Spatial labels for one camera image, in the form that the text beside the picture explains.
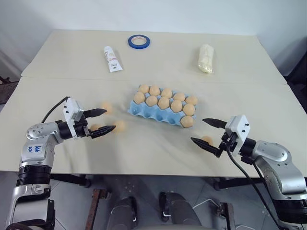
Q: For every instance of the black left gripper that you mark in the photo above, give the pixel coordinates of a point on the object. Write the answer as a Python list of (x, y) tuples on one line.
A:
[(81, 128)]

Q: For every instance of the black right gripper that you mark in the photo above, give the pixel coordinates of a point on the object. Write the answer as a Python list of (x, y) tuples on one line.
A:
[(227, 141)]

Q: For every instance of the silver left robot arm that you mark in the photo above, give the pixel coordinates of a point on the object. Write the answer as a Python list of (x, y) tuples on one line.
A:
[(36, 148)]

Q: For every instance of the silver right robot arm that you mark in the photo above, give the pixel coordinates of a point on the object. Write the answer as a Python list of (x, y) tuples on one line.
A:
[(275, 158)]

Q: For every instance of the blue egg tray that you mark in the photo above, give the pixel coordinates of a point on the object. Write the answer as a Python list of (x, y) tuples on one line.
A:
[(153, 114)]

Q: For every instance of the tan egg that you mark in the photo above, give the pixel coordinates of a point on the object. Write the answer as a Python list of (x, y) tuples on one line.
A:
[(189, 109), (164, 103), (166, 92), (120, 126), (176, 106), (107, 107), (144, 88), (154, 90), (179, 96), (208, 139), (96, 127), (187, 121), (191, 100), (151, 101), (139, 97)]

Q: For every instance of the white squeeze tube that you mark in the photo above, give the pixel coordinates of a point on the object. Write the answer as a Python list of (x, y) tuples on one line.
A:
[(112, 59)]

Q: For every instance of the clear bag of white filling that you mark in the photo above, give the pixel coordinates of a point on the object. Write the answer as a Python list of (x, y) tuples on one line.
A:
[(205, 58)]

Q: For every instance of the dark rounded grey shape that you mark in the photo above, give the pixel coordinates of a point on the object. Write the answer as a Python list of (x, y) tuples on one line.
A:
[(123, 213), (178, 210)]

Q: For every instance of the rusty metal stand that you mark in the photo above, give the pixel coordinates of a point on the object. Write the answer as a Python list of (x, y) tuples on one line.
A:
[(98, 208), (226, 215)]

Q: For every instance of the blue tape roll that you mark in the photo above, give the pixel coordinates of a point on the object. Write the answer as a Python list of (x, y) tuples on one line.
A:
[(139, 42)]

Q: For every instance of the dark object beside table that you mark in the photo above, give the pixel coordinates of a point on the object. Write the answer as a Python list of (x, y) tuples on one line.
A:
[(6, 80)]

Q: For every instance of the black object beside table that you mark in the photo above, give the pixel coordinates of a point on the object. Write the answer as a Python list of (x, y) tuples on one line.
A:
[(297, 69)]

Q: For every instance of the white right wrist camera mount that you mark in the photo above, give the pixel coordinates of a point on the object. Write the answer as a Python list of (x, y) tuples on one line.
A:
[(237, 129)]

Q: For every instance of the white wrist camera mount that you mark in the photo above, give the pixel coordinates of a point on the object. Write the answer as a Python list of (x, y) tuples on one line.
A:
[(237, 129), (70, 107)]

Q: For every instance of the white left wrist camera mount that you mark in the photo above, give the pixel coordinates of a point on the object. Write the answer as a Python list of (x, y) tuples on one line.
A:
[(70, 107)]

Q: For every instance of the black table frame bar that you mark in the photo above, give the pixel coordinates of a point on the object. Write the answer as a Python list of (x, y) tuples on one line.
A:
[(69, 179), (237, 183)]

